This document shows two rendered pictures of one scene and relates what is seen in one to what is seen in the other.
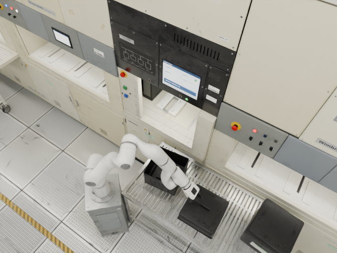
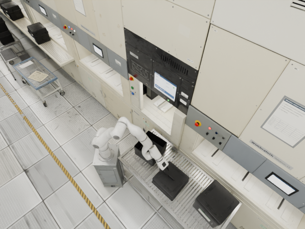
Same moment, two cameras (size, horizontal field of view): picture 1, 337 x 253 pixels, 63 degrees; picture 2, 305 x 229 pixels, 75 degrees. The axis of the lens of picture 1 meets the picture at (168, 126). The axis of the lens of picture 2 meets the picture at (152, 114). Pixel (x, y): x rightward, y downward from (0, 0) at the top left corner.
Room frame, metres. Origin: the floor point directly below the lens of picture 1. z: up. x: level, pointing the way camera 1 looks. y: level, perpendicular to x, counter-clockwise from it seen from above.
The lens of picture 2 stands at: (-0.08, -0.28, 2.93)
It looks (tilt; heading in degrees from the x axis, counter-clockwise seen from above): 52 degrees down; 14
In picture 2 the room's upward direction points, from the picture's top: 2 degrees clockwise
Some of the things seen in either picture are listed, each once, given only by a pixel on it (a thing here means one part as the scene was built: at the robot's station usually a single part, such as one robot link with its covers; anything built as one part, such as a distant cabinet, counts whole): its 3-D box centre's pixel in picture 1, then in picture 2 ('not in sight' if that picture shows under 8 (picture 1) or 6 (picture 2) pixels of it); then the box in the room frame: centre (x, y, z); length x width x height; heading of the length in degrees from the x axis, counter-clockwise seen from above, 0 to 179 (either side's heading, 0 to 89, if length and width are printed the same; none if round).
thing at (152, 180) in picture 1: (166, 170); (150, 147); (1.03, -0.01, 0.85); 0.28 x 0.28 x 0.17; 68
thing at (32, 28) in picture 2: not in sight; (38, 33); (2.73, 2.58, 0.93); 0.30 x 0.28 x 0.26; 57
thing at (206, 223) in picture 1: (203, 209); (170, 179); (0.74, -0.31, 0.83); 0.29 x 0.29 x 0.13; 62
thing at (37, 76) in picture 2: not in sight; (37, 76); (2.12, 2.41, 0.47); 0.31 x 0.23 x 0.02; 81
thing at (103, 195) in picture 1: (100, 186); (104, 150); (0.86, 0.50, 0.85); 0.19 x 0.19 x 0.18
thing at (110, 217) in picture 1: (109, 207); (110, 167); (0.86, 0.50, 0.38); 0.28 x 0.28 x 0.76; 14
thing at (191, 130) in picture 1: (187, 94); (176, 98); (1.76, -0.16, 0.98); 0.95 x 0.88 x 1.95; 149
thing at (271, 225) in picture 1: (270, 231); (214, 203); (0.59, -0.76, 0.89); 0.29 x 0.29 x 0.25; 55
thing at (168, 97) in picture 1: (171, 104); (164, 103); (1.70, -0.01, 0.89); 0.22 x 0.21 x 0.04; 149
